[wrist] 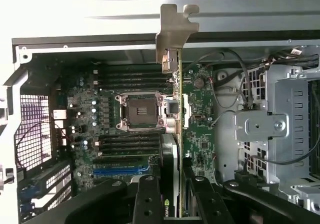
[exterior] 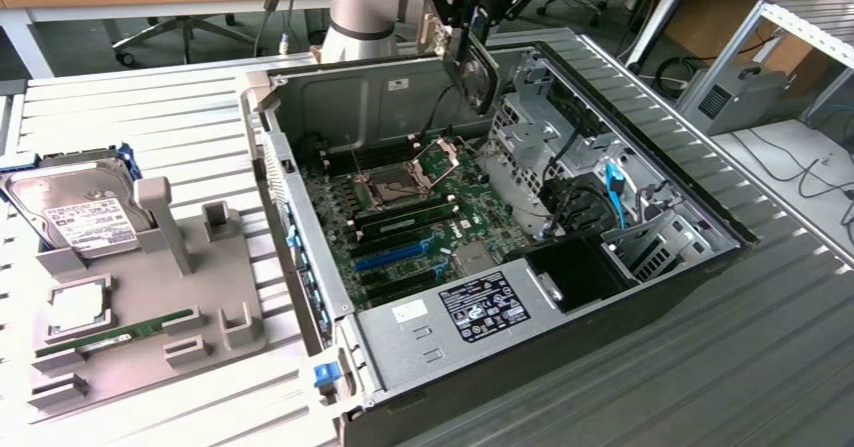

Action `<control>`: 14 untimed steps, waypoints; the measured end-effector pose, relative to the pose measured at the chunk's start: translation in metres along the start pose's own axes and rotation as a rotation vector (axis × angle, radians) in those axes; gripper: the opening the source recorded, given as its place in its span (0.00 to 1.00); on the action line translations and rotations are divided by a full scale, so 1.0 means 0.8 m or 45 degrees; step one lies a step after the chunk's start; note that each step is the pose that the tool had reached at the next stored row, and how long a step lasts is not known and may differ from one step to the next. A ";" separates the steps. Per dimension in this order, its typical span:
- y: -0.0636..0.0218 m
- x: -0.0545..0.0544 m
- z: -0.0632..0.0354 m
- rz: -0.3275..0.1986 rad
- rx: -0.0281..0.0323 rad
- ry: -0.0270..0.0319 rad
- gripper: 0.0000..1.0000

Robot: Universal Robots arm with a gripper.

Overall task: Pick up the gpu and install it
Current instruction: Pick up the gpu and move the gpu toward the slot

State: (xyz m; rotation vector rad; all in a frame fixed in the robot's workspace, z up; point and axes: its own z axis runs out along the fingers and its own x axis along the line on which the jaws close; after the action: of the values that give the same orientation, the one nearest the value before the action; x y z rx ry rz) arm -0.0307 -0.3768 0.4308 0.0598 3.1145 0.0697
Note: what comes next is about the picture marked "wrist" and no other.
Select blue expansion slot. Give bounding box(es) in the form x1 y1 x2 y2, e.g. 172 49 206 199
93 167 140 176

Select green motherboard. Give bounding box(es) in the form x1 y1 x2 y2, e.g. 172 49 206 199
57 63 219 186

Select metal CPU socket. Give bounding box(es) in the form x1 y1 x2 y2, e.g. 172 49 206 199
114 91 168 132

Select metal disk bay cage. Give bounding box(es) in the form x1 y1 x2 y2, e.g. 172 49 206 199
234 65 320 187

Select open PC case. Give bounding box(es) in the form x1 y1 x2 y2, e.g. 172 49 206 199
0 32 320 224

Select red and black twisted wire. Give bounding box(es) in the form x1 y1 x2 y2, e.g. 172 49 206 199
14 122 68 170

